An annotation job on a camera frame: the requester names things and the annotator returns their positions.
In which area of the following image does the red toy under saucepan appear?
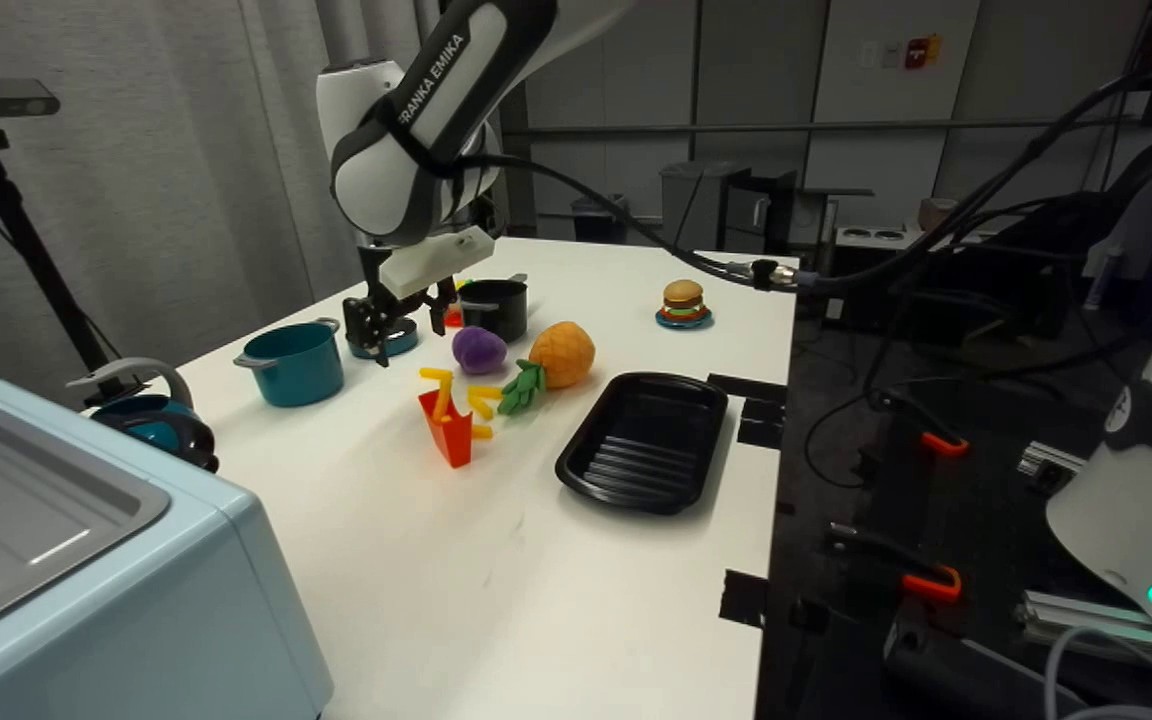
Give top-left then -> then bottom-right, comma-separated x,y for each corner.
446,302 -> 466,332

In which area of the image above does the purple plush eggplant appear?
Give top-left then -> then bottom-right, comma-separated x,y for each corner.
453,328 -> 507,376

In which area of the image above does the black toy saucepan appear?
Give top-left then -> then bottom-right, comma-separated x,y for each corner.
461,281 -> 528,343

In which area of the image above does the black camera tripod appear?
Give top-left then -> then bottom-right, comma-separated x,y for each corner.
0,76 -> 110,371

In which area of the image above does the teal toy kettle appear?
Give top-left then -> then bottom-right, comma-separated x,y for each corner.
72,356 -> 220,473

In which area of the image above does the light blue toy oven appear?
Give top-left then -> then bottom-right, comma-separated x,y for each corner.
0,378 -> 334,720

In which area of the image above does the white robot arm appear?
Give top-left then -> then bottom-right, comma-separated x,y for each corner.
316,0 -> 635,364

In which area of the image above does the teal pot lid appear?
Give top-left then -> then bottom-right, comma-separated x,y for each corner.
348,318 -> 421,364

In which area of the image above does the orange-handled clamp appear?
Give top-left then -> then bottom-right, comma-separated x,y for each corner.
876,392 -> 973,460
823,518 -> 964,602

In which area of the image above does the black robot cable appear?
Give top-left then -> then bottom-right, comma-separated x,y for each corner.
442,35 -> 1152,296

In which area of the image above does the red fries pack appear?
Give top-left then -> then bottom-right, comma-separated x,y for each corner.
421,378 -> 472,468

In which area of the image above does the teal toy pot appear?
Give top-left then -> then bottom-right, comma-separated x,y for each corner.
237,318 -> 346,409

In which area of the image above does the toy burger on plate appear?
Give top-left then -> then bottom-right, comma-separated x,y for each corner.
657,281 -> 713,332

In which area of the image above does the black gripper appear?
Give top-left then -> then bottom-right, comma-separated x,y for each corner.
339,224 -> 493,364

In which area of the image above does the plush pineapple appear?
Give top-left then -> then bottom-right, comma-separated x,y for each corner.
500,318 -> 595,416

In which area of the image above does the black baking tray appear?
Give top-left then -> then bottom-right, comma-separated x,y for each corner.
557,371 -> 728,514

